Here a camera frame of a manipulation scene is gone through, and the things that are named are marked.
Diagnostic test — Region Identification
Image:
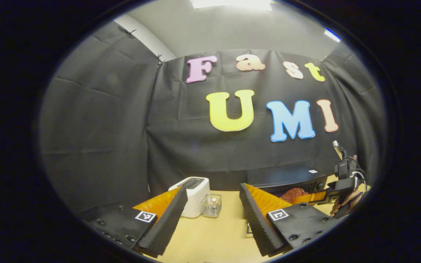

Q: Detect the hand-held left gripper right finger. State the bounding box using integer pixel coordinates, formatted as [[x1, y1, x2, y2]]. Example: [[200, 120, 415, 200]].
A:
[[239, 183, 343, 257]]

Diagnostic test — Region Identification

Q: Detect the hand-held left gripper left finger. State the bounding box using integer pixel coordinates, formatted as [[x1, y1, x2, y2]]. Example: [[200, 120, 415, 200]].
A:
[[81, 186, 189, 258]]

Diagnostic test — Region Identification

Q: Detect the reddish brown roast meat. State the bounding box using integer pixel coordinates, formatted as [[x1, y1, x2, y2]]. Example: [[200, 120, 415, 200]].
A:
[[280, 188, 309, 203]]

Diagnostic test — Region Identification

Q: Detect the black electric oven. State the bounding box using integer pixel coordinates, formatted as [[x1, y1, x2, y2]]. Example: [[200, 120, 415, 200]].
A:
[[246, 165, 329, 197]]

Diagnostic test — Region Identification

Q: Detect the white toaster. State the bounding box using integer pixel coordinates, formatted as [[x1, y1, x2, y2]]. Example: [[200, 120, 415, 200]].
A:
[[168, 176, 211, 219]]

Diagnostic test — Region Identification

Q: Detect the clear plastic box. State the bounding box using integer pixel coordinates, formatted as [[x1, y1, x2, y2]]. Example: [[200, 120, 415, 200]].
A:
[[201, 193, 223, 219]]

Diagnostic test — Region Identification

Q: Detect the black backdrop cloth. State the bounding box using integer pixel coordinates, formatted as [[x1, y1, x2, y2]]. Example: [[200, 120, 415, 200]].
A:
[[37, 22, 388, 215]]

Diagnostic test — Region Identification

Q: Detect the small ceiling light panel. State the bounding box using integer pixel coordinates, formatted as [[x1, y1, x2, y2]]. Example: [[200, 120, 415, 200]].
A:
[[323, 28, 342, 43]]

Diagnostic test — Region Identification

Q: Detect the large ceiling light panel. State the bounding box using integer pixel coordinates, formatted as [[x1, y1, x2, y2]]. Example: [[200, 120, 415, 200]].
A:
[[191, 0, 272, 10]]

